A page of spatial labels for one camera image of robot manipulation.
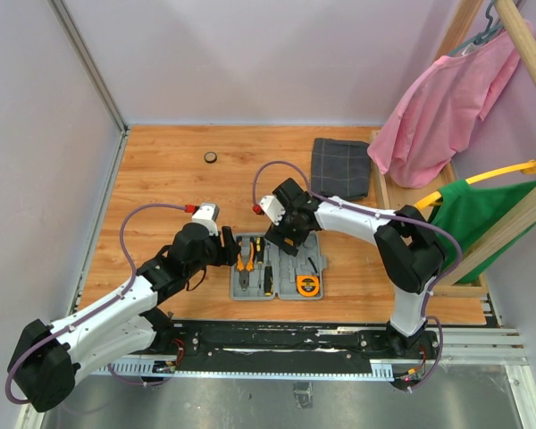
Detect orange black pliers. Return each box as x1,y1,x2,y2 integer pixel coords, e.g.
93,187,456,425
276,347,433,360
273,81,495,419
236,237,255,290

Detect grey plastic tool case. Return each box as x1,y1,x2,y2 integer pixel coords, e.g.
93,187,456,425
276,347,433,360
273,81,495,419
230,233,327,301

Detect yellow tape measure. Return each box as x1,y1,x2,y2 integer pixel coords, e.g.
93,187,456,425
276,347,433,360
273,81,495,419
296,257,320,298

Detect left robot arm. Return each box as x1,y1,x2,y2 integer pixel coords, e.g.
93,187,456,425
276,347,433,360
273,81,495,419
5,222,239,412

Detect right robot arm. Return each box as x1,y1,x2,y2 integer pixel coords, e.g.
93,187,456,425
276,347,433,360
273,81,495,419
253,178,447,358

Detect dark grey checked cloth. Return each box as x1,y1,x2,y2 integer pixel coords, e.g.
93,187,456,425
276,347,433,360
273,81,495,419
310,138,372,201

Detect yellow clothes hanger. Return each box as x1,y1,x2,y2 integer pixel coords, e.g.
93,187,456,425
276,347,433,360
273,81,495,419
415,160,536,209

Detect wooden clothes rack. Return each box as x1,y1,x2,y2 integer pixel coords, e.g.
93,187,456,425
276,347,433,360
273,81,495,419
372,1,536,298

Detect green shirt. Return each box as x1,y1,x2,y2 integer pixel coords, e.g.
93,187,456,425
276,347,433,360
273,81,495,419
428,177,536,287

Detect pink shirt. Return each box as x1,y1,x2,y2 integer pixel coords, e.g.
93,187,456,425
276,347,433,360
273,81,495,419
368,31,521,189

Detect teal clothes hanger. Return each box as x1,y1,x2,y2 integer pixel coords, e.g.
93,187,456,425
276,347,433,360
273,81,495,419
446,0,506,57

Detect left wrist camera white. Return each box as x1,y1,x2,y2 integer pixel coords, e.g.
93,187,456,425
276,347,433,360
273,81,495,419
191,203,220,236

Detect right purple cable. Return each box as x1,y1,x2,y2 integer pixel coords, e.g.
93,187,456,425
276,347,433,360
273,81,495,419
251,160,465,394

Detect purple cable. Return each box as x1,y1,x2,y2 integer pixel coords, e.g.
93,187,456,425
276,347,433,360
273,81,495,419
251,160,465,394
4,203,197,406

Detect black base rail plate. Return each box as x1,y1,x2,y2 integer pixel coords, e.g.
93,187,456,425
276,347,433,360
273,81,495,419
131,320,440,374

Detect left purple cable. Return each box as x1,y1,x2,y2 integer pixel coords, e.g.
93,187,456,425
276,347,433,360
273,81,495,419
4,203,197,406

